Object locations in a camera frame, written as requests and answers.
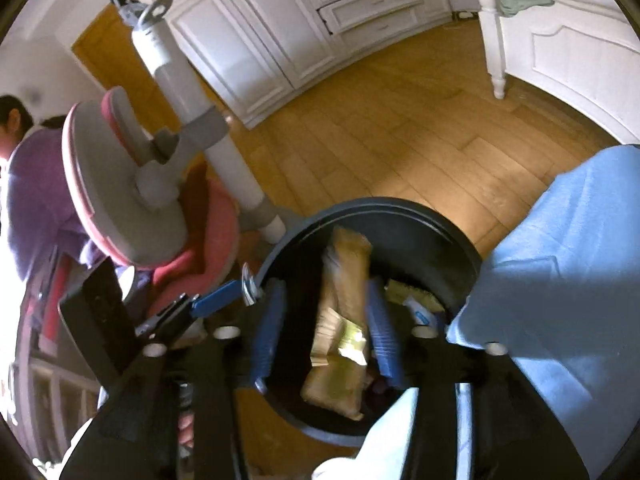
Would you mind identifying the white shelf unit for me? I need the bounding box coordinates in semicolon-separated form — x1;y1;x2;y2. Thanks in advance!
0;350;101;461

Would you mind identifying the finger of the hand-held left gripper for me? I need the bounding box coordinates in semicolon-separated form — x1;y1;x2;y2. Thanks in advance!
134;279;247;345

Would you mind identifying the white blue packet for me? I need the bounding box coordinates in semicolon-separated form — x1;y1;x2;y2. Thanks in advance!
402;295;446;331

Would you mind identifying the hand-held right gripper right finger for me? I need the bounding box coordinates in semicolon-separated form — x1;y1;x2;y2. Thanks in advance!
365;279;591;480

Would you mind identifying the white bed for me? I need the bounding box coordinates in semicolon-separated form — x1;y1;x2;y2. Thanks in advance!
470;0;640;143

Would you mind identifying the white wardrobe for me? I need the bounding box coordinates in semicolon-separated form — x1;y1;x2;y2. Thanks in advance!
105;0;453;128

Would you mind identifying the small silver object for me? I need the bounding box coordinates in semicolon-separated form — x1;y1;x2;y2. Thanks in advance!
241;262;263;306

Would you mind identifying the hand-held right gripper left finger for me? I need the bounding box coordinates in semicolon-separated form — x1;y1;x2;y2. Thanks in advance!
60;277;288;480

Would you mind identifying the tan striped paper bundle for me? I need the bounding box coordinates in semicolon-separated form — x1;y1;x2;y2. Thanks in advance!
300;225;373;421

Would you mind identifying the black round trash bin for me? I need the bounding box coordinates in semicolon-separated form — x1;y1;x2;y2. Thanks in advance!
247;197;483;448

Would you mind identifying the blue tablecloth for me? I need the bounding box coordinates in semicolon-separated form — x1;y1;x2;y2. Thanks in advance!
312;145;640;480

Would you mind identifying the pink grey chair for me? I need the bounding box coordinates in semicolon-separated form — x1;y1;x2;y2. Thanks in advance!
62;0;286;306

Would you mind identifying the person's torso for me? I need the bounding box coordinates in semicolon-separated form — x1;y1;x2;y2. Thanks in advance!
0;95;101;286

